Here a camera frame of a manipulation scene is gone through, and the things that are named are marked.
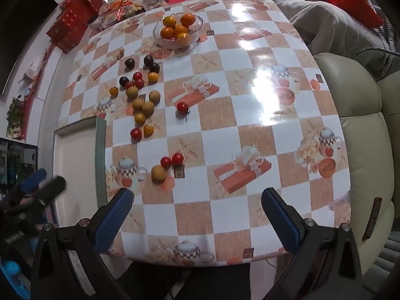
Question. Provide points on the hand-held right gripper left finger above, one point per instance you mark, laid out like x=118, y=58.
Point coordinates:
x=115, y=222

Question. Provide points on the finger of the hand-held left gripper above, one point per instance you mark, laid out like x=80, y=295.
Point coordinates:
x=34, y=178
x=51, y=188

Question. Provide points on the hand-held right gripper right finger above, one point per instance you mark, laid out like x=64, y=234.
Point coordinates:
x=281, y=225

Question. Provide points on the white tray with grey rim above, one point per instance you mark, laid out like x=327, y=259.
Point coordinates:
x=75, y=168

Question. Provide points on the brown longan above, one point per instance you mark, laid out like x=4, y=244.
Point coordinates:
x=137, y=103
x=154, y=96
x=147, y=107
x=158, y=173
x=132, y=92

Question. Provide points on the red cherry tomato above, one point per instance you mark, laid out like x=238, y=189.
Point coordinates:
x=177, y=158
x=137, y=75
x=128, y=85
x=166, y=162
x=139, y=83
x=182, y=107
x=136, y=133

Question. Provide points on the yellow cherry tomato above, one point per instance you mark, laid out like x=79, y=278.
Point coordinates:
x=147, y=131
x=152, y=77
x=114, y=91
x=140, y=118

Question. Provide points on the dark glass cabinet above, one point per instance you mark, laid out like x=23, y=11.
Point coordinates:
x=15, y=162

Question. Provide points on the green potted plant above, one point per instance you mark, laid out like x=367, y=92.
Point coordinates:
x=14, y=112

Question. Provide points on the brown armchair lever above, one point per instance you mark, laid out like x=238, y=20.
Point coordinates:
x=372, y=222

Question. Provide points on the person's dark pants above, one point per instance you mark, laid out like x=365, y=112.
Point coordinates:
x=187, y=282

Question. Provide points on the checkered printed tablecloth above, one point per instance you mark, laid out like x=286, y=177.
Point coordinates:
x=237, y=131

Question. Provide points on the cream leather armchair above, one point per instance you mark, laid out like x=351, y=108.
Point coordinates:
x=359, y=137

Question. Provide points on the dark purple cherry tomato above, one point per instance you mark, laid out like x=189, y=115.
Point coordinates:
x=148, y=60
x=124, y=81
x=129, y=63
x=154, y=67

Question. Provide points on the black television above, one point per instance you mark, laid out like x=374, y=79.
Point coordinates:
x=25, y=28

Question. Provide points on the stack of red gift boxes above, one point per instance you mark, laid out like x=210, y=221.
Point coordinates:
x=68, y=22

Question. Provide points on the clear glass bowl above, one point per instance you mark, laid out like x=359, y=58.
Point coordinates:
x=178, y=42

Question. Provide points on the orange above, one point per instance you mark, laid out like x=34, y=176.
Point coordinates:
x=167, y=32
x=183, y=38
x=169, y=21
x=180, y=29
x=187, y=19

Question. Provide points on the pile of packaged snacks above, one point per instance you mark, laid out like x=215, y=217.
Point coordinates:
x=137, y=0

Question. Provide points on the beige fabric sofa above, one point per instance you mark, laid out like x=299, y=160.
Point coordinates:
x=312, y=15

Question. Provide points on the red bag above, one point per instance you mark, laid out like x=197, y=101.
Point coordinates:
x=356, y=3

